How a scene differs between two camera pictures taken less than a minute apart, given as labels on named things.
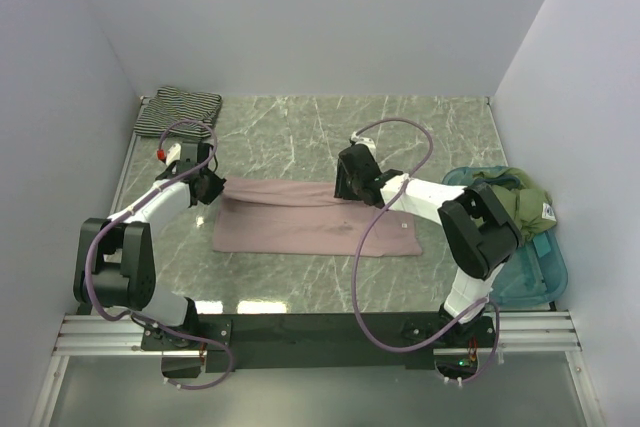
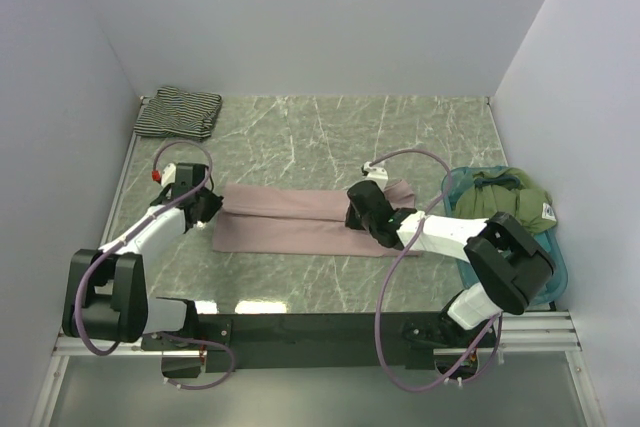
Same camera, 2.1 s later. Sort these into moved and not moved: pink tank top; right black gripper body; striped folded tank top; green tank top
Moved: right black gripper body
Not moved: green tank top; pink tank top; striped folded tank top
